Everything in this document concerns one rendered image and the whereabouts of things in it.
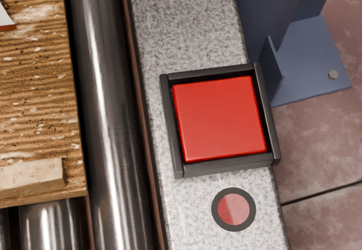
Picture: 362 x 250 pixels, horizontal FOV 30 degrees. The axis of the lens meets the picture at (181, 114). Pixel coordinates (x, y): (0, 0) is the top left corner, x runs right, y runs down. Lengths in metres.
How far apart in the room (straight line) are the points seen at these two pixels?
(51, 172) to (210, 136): 0.12
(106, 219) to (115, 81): 0.10
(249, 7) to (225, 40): 0.79
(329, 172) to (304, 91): 0.19
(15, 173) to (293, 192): 1.07
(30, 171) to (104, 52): 0.12
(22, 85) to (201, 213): 0.16
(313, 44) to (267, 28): 0.23
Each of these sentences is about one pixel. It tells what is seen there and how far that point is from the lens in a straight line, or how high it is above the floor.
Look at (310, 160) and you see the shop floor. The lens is 1.49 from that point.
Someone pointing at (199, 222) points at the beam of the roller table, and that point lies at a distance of 0.48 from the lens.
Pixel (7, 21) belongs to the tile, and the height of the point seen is 0.95.
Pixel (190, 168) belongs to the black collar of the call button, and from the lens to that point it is 0.47.
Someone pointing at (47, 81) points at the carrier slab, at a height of 0.94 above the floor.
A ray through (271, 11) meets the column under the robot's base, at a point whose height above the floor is 0.26.
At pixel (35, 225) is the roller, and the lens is 0.48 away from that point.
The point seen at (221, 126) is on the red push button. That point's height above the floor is 0.93.
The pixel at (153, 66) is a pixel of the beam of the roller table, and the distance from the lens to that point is 0.51.
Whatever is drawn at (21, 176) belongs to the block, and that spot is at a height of 0.96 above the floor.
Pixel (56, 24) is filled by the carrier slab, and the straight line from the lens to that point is 0.51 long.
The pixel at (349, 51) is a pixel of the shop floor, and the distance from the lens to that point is 1.61.
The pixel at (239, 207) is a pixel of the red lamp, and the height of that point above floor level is 0.92.
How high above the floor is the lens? 1.38
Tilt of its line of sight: 69 degrees down
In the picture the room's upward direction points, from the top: 8 degrees clockwise
